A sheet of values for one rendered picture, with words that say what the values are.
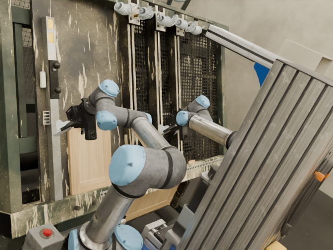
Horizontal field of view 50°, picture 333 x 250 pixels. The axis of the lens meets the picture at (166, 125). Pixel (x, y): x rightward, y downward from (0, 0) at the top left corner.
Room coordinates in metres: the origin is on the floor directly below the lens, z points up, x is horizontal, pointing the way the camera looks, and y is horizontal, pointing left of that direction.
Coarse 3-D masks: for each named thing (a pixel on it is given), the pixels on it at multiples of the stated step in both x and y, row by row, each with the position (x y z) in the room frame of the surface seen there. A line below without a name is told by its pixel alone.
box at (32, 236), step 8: (48, 224) 1.34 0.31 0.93; (32, 232) 1.25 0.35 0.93; (56, 232) 1.31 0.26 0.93; (32, 240) 1.23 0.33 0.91; (40, 240) 1.23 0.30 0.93; (48, 240) 1.25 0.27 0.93; (56, 240) 1.27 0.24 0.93; (24, 248) 1.25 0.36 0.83; (32, 248) 1.23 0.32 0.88; (40, 248) 1.20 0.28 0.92; (48, 248) 1.23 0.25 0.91; (56, 248) 1.27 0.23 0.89
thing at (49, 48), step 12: (48, 36) 1.78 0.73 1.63; (48, 48) 1.76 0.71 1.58; (48, 60) 1.74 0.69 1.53; (48, 72) 1.73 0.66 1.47; (48, 84) 1.71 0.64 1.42; (48, 96) 1.70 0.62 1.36; (48, 108) 1.69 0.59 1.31; (48, 132) 1.66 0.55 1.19; (48, 144) 1.64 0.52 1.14; (60, 156) 1.65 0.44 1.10; (60, 168) 1.63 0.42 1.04; (60, 180) 1.61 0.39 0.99; (60, 192) 1.59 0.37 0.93
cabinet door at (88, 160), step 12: (96, 120) 1.95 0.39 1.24; (72, 132) 1.78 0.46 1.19; (108, 132) 2.00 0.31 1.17; (72, 144) 1.76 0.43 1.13; (84, 144) 1.83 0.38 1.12; (96, 144) 1.91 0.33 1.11; (108, 144) 1.98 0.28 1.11; (72, 156) 1.74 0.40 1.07; (84, 156) 1.81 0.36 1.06; (96, 156) 1.88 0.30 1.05; (108, 156) 1.96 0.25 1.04; (72, 168) 1.72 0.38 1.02; (84, 168) 1.79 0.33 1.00; (96, 168) 1.86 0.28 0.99; (108, 168) 1.94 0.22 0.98; (72, 180) 1.70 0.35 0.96; (84, 180) 1.77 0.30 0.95; (96, 180) 1.84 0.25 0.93; (108, 180) 1.91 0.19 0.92; (72, 192) 1.67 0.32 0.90
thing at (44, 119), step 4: (40, 112) 1.65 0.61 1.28; (44, 112) 1.68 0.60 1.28; (48, 112) 1.67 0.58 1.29; (40, 116) 1.65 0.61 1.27; (44, 116) 1.67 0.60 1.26; (48, 116) 1.67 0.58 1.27; (40, 120) 1.64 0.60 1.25; (44, 120) 1.66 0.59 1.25; (48, 120) 1.67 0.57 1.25; (40, 124) 1.64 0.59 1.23; (44, 124) 1.63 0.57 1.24; (48, 124) 1.65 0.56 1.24
